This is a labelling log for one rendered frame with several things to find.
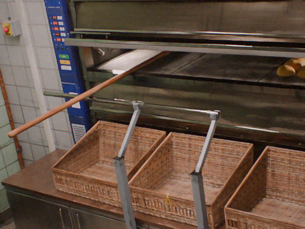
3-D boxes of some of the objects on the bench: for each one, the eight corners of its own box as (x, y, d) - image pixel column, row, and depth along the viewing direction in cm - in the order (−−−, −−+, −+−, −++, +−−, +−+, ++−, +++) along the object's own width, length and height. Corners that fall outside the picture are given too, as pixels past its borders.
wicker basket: (270, 189, 332) (266, 144, 322) (372, 210, 298) (371, 160, 288) (224, 234, 297) (218, 185, 287) (334, 264, 263) (332, 209, 253)
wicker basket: (106, 157, 403) (99, 119, 394) (174, 171, 369) (167, 130, 359) (54, 190, 369) (44, 149, 359) (123, 209, 335) (114, 165, 325)
